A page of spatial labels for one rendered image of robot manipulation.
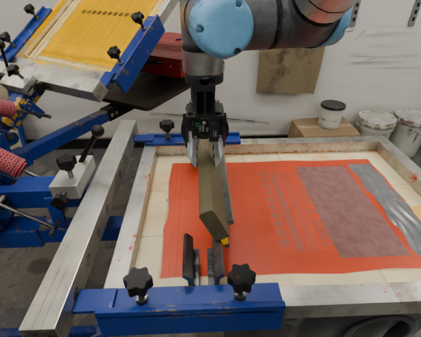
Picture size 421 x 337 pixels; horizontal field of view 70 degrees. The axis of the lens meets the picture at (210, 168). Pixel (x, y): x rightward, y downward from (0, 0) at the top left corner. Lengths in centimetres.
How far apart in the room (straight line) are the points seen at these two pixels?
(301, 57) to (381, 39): 68
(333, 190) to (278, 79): 193
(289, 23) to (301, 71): 229
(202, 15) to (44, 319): 46
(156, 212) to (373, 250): 49
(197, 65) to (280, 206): 42
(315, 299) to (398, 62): 276
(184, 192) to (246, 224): 19
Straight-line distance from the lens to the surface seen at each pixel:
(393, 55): 312
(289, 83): 275
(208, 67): 53
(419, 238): 81
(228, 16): 40
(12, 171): 85
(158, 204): 77
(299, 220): 75
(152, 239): 69
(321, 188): 87
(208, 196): 55
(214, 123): 55
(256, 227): 71
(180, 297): 54
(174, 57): 150
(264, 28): 44
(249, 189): 82
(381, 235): 79
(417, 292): 66
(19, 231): 88
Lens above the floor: 145
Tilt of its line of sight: 34 degrees down
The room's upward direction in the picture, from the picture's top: straight up
